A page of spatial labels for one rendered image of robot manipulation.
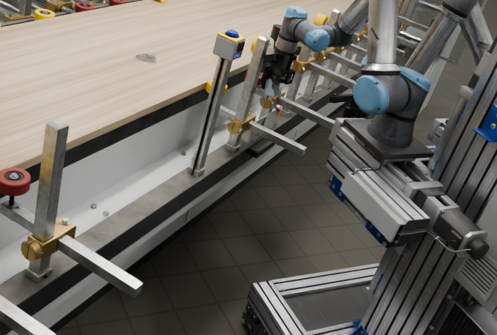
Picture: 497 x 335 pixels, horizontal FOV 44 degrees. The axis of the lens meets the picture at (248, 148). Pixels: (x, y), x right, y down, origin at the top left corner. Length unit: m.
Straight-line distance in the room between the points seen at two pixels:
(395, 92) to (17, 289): 1.16
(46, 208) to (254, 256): 1.68
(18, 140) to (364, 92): 1.00
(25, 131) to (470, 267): 1.37
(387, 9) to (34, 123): 1.08
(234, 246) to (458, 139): 1.39
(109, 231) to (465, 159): 1.11
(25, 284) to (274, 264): 1.62
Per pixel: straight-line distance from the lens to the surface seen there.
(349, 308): 2.61
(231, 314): 2.68
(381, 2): 1.85
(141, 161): 2.23
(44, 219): 1.51
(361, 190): 1.89
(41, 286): 1.62
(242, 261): 2.95
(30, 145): 1.76
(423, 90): 1.96
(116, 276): 1.50
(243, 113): 2.26
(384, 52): 1.85
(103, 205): 2.04
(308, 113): 2.48
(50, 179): 1.44
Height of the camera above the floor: 1.83
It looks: 28 degrees down
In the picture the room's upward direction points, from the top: 17 degrees clockwise
